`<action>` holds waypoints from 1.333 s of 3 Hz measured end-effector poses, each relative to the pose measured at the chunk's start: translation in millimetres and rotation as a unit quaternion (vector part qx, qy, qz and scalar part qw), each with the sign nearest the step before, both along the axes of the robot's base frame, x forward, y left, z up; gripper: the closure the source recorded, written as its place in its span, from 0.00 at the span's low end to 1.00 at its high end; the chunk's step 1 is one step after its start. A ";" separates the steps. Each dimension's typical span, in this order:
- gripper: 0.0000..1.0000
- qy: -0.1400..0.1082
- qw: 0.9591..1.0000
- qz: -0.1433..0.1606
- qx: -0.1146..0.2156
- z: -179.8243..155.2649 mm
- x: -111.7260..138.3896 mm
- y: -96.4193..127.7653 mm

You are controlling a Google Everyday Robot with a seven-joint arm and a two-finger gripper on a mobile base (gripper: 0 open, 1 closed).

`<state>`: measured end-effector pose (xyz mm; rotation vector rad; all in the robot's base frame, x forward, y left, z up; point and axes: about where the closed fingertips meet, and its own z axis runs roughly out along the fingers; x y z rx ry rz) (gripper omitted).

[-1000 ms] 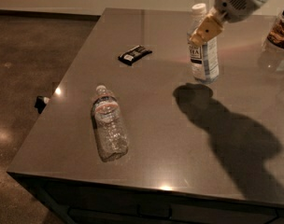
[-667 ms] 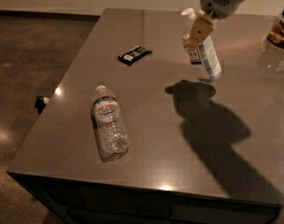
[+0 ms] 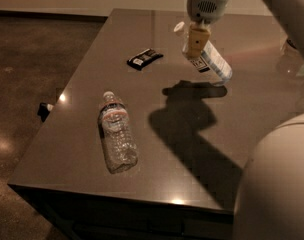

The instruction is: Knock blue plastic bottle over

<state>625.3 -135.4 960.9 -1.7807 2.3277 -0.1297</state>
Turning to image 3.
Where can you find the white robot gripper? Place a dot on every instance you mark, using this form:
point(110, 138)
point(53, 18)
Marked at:
point(207, 8)

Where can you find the blue plastic water bottle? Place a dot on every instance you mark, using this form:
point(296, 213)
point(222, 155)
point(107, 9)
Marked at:
point(210, 63)

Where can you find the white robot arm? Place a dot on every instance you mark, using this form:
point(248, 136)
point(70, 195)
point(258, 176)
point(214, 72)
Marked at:
point(270, 199)

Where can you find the clear crushed plastic bottle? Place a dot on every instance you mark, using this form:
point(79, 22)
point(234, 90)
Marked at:
point(119, 148)

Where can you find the black snack bar wrapper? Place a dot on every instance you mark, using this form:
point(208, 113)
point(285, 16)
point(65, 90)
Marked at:
point(143, 59)

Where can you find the grey table with drawers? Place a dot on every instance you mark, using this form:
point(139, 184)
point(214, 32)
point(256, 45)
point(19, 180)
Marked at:
point(193, 138)

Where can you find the black object on floor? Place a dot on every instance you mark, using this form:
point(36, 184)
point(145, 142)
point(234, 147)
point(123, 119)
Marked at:
point(44, 110)

